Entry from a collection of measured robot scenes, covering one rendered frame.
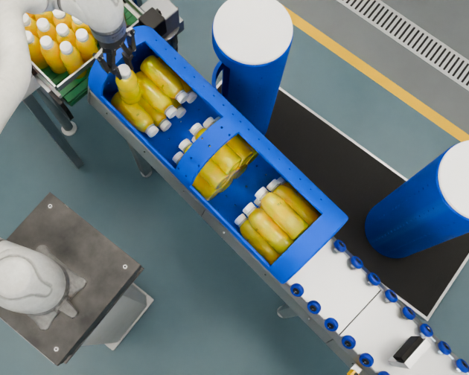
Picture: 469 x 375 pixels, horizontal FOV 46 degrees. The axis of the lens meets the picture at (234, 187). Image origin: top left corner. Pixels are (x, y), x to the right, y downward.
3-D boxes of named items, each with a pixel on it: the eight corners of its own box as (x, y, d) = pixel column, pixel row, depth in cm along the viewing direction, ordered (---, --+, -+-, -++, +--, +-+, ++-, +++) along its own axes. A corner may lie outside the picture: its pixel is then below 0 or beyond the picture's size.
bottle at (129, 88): (135, 82, 180) (127, 58, 164) (145, 98, 179) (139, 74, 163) (117, 93, 179) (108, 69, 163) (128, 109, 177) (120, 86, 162)
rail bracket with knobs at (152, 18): (150, 48, 202) (147, 33, 192) (136, 36, 203) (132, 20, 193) (170, 32, 204) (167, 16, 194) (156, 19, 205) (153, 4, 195)
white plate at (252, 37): (267, -20, 196) (266, -18, 197) (199, 13, 191) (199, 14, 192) (307, 42, 190) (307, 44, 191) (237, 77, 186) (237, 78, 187)
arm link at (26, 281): (50, 324, 151) (25, 321, 130) (-10, 298, 152) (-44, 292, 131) (77, 269, 155) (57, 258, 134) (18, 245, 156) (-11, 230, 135)
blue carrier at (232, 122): (278, 288, 177) (289, 281, 149) (97, 105, 190) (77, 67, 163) (337, 227, 183) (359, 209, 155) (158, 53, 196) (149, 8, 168)
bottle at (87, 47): (98, 69, 199) (88, 46, 183) (80, 65, 199) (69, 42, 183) (103, 53, 201) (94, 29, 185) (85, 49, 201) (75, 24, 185)
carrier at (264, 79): (250, 86, 281) (201, 111, 277) (267, -19, 197) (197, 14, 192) (278, 132, 276) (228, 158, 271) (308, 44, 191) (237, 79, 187)
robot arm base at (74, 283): (55, 341, 155) (50, 341, 150) (-2, 292, 158) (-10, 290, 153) (99, 290, 160) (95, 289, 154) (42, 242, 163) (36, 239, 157)
